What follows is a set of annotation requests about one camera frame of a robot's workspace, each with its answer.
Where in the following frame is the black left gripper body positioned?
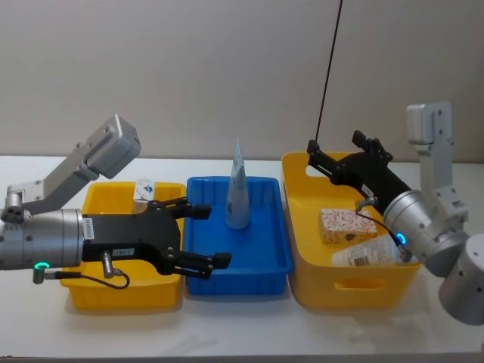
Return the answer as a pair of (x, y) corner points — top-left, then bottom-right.
(82, 206), (184, 276)

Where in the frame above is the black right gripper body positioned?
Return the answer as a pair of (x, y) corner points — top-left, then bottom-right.
(328, 152), (414, 217)

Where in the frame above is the white and blue tube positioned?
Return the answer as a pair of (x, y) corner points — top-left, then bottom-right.
(225, 138), (251, 231)

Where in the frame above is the small white box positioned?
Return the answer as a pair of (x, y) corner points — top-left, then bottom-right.
(132, 178), (157, 215)

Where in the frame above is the blue plastic tray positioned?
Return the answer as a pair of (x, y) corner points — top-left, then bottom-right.
(182, 175), (296, 297)

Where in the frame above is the patterned cream and red box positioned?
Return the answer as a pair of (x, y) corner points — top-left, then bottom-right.
(318, 207), (379, 247)

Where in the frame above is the shallow yellow plastic tray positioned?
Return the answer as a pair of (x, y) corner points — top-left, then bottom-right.
(60, 181), (187, 313)

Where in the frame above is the white packet with barcode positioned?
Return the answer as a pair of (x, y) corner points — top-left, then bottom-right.
(331, 234), (408, 268)

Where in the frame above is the dark left gripper cable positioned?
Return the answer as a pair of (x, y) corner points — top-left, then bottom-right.
(31, 252), (132, 291)

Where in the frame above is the dark gripper cable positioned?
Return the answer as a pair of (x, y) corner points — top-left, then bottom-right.
(31, 252), (132, 291)
(354, 195), (414, 262)

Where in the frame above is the dark right gripper cable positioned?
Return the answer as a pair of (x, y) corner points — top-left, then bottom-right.
(354, 195), (414, 262)

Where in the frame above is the thin black hanging cable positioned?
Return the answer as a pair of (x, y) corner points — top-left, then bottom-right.
(315, 0), (344, 143)

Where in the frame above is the yellow plastic bin with handles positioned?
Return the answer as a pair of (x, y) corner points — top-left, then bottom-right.
(281, 150), (423, 313)

